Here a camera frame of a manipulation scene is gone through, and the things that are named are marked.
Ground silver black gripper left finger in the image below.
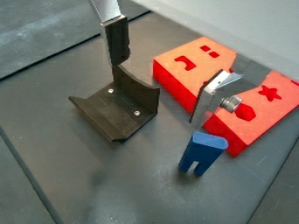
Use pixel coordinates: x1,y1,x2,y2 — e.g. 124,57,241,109
88,0,129,67

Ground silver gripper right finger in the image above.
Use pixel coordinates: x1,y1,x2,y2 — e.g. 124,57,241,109
189,54,269,129

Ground black curved holder bracket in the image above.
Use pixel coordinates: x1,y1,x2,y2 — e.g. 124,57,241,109
69,66,160,142

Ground blue square-circle peg block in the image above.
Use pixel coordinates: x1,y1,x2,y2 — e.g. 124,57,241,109
179,131,229,176

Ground red shape sorting board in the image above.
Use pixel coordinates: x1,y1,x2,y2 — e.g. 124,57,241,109
153,37,299,157

